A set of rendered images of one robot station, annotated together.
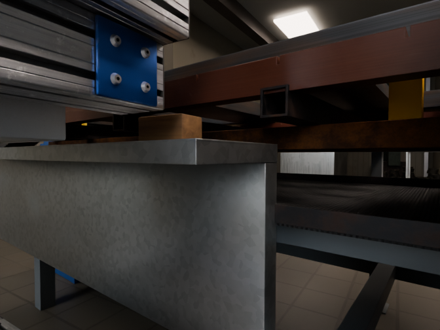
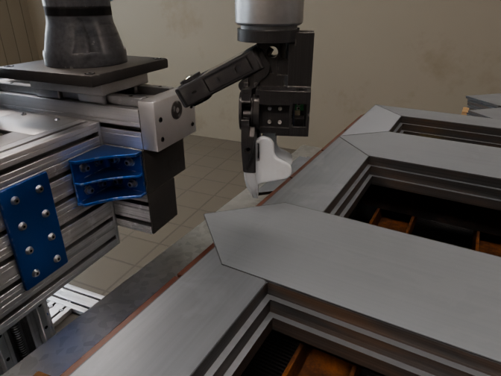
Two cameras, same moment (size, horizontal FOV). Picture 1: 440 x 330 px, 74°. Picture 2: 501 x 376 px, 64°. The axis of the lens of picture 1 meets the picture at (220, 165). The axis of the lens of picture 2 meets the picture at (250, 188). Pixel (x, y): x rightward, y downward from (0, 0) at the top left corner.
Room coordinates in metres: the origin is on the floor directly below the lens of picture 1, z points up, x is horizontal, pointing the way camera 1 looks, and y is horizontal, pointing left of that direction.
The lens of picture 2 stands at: (0.74, -0.25, 1.16)
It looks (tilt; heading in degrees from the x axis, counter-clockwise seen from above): 26 degrees down; 81
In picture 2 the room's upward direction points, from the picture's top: straight up
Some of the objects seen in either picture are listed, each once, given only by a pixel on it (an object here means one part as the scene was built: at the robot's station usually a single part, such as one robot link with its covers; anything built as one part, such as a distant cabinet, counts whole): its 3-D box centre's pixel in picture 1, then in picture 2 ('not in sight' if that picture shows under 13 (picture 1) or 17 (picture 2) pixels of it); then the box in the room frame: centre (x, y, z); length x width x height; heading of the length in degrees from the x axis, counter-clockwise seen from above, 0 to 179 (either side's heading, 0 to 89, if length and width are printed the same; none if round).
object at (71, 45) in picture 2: not in sight; (83, 35); (0.54, 0.60, 1.09); 0.15 x 0.15 x 0.10
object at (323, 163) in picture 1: (311, 138); not in sight; (6.22, -1.95, 1.03); 1.60 x 1.28 x 2.07; 148
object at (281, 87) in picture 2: not in sight; (273, 83); (0.84, 0.23, 1.06); 0.09 x 0.08 x 0.12; 164
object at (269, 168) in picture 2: not in sight; (268, 170); (0.83, 0.21, 0.96); 0.06 x 0.03 x 0.09; 164
